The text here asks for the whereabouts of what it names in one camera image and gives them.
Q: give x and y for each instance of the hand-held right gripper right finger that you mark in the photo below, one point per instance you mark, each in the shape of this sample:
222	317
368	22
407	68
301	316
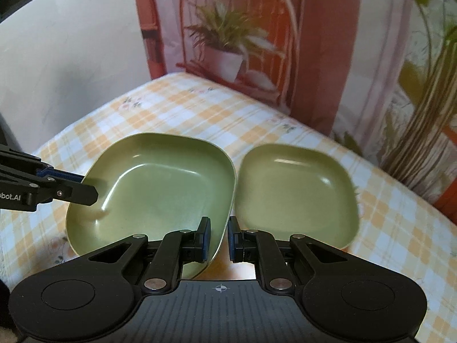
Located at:
232	239

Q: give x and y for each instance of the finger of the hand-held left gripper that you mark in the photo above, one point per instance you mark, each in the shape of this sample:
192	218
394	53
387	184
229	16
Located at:
60	176
78	194

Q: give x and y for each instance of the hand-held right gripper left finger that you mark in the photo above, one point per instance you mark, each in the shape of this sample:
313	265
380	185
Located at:
206	237

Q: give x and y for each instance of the green square plate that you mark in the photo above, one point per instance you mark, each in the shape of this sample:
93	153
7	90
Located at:
160	193
296	185

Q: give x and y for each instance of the yellow checked tablecloth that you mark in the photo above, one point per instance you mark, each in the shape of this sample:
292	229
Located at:
250	121

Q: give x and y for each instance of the printed wall cloth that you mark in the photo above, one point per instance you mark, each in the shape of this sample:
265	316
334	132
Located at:
321	43

